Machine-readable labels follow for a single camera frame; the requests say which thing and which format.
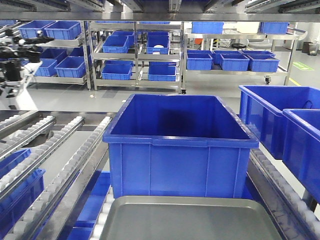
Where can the large grey metal tray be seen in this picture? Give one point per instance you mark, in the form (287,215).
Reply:
(187,218)

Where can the blue bin in front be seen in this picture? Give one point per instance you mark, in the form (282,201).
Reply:
(178,145)

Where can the blue bin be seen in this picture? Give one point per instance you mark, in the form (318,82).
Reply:
(261,109)
(301,152)
(178,145)
(15,205)

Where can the steel cart with bins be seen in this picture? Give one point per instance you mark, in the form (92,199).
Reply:
(226,51)

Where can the blue bin right rear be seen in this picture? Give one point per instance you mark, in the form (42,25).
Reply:
(261,109)

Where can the blue bin right front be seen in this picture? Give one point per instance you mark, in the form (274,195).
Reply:
(301,152)

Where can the white mobile robot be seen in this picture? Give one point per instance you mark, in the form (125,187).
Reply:
(18,65)

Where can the blue bin lower left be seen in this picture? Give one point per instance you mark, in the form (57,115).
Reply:
(15,205)

